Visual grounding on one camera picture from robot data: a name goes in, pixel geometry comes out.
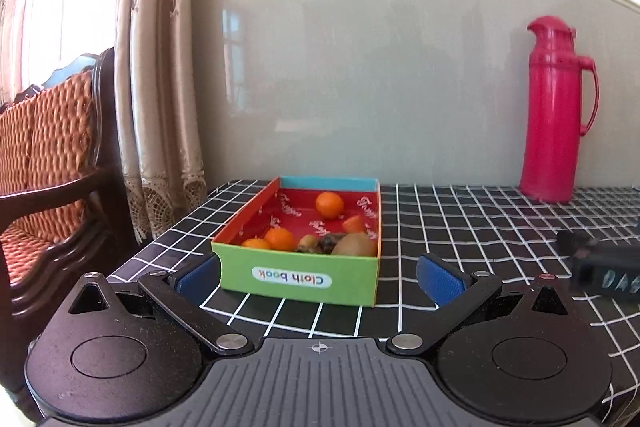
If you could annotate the black white checked tablecloth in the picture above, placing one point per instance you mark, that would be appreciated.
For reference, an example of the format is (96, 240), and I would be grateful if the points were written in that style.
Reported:
(500, 232)

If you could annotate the small brown kiwi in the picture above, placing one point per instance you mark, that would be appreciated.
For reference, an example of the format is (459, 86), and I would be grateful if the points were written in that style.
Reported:
(307, 243)

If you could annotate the orange tangerine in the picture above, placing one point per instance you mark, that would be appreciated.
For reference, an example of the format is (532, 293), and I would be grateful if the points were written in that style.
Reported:
(329, 204)
(280, 238)
(255, 244)

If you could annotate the large brown kiwi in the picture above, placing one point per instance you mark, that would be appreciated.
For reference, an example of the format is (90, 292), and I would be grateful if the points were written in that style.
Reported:
(356, 245)

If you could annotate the dark wooden armchair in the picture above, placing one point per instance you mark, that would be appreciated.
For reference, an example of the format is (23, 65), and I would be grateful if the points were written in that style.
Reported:
(102, 187)

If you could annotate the orange carrot piece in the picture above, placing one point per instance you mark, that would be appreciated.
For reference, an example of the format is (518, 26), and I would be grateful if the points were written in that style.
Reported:
(354, 223)

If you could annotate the colourful cardboard box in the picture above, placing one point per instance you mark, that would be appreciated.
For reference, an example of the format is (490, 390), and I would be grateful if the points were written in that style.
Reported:
(300, 279)

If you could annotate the orange woven chair cushion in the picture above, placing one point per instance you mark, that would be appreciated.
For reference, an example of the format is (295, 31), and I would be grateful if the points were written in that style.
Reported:
(50, 142)

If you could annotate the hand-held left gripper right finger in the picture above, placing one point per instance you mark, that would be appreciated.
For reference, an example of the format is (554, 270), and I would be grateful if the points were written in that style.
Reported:
(440, 282)

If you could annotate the beige lace-hem curtain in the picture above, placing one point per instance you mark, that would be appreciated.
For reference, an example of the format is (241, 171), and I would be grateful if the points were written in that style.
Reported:
(160, 82)

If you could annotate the pink thermos jug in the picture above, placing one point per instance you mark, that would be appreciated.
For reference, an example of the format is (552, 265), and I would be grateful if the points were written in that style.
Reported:
(550, 117)

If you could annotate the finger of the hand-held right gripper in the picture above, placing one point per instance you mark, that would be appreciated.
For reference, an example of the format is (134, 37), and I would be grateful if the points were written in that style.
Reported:
(570, 240)

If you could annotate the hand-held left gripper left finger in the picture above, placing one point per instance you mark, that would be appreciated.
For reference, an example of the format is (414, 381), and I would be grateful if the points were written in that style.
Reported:
(200, 278)

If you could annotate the small dark fruit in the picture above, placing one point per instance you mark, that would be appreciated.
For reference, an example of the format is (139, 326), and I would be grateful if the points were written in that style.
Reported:
(328, 243)

